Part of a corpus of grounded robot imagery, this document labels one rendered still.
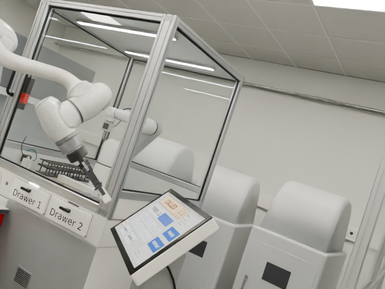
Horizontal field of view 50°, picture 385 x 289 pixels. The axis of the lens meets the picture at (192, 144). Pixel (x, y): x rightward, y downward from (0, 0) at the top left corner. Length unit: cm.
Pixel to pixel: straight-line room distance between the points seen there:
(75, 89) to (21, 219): 108
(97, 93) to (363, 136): 374
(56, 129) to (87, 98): 16
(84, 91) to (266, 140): 377
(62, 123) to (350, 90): 397
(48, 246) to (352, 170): 347
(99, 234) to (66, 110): 76
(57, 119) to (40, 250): 99
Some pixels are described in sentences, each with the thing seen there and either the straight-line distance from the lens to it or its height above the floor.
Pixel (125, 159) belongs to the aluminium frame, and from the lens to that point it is 204.
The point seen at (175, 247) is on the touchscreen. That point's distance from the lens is 133.
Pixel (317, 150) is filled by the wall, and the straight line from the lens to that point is 496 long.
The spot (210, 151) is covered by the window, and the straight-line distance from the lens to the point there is 275.
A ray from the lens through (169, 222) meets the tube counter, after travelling 149.
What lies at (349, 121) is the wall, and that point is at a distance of 497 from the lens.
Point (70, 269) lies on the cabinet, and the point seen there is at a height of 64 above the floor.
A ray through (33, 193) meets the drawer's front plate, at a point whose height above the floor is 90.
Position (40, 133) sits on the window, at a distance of 250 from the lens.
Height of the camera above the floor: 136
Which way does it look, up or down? 2 degrees up
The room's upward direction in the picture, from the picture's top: 19 degrees clockwise
